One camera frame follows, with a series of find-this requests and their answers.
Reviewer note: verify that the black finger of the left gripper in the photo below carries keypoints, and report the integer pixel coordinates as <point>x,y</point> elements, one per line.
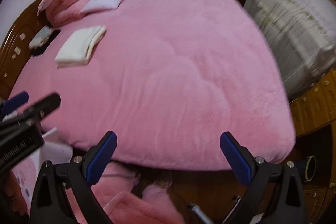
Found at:
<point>38,111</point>

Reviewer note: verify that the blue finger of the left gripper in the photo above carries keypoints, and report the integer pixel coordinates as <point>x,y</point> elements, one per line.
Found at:
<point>14,103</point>

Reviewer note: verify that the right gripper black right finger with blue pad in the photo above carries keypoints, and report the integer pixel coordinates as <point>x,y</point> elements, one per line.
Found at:
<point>287,204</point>

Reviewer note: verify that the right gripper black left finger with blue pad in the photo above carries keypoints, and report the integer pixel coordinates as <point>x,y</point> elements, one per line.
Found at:
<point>50,203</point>

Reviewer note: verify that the white fluffy cardigan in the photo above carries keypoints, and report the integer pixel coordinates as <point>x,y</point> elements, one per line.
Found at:
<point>78,48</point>

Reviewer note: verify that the brown wooden headboard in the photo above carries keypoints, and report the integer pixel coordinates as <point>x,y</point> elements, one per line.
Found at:
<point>15,50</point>

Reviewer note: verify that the wooden drawer cabinet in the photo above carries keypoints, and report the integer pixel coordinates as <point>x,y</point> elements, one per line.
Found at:
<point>313,114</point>

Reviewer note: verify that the grey white small object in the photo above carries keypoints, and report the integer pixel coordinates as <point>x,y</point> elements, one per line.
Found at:
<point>40,37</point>

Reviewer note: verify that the pink plush bed blanket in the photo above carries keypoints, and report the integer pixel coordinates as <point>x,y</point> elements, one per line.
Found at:
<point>169,77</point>

